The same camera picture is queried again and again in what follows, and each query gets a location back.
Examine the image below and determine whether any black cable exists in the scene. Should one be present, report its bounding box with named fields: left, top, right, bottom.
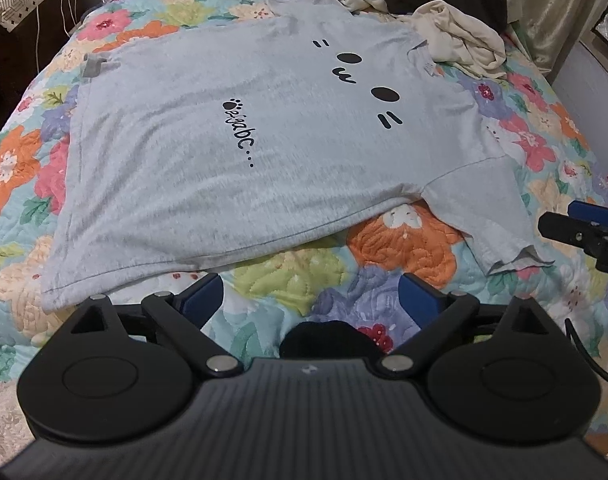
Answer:
left=565, top=317, right=608, bottom=392

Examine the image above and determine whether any floral quilted bedspread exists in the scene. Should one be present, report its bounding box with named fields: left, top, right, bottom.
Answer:
left=0, top=0, right=608, bottom=461

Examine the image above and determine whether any beige curtain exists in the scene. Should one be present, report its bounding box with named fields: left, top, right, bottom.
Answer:
left=518, top=0, right=608, bottom=77

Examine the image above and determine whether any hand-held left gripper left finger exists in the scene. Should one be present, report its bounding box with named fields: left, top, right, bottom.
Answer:
left=68, top=273, right=243, bottom=379

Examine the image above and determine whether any grey printed t-shirt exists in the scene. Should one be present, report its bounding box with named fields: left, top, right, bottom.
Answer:
left=40, top=0, right=556, bottom=311

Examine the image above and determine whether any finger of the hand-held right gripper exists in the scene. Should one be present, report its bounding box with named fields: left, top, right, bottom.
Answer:
left=537, top=211, right=608, bottom=277
left=567, top=200, right=608, bottom=226

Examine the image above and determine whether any dark wooden cabinet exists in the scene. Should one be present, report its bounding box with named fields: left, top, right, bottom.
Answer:
left=0, top=0, right=102, bottom=141

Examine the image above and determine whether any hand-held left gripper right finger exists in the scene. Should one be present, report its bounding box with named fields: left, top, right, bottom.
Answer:
left=376, top=272, right=553, bottom=376

